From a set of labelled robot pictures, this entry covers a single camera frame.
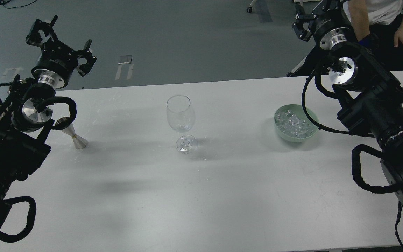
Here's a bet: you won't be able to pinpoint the steel cocktail jigger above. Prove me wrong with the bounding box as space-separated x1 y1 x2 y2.
54 117 88 149

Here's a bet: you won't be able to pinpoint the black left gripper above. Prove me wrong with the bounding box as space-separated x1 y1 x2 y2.
26 15 97 88

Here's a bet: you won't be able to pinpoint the green bowl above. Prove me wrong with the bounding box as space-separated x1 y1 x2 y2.
274 104 319 142

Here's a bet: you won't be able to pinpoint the clear ice cubes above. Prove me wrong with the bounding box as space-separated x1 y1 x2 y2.
275 110 315 139

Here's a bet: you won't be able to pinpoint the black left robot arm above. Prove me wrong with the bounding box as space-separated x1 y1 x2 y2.
0 15 96 243

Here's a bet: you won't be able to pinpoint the clear wine glass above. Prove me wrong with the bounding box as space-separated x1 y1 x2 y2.
166 95 197 154

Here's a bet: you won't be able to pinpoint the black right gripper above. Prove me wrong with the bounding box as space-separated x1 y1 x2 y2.
292 0 354 50

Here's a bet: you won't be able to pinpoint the seated person white shirt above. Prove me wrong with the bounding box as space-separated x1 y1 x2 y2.
343 0 403 71

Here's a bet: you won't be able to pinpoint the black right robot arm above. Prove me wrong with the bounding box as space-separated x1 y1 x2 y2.
292 0 403 225

